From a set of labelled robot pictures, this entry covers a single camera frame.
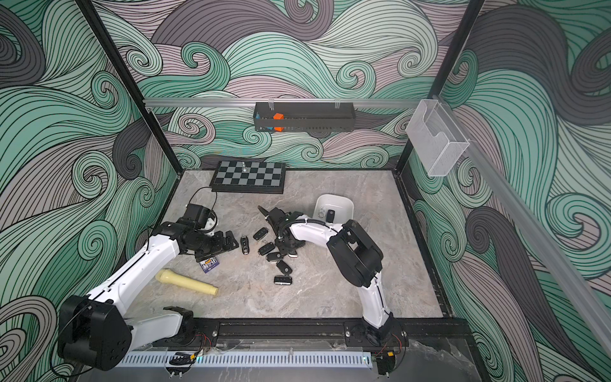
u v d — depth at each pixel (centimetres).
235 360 70
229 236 75
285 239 68
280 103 95
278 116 86
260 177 114
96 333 39
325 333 74
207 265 87
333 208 104
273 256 90
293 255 90
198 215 66
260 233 95
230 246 74
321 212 103
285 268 86
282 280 83
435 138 76
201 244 67
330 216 101
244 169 116
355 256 52
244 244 92
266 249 91
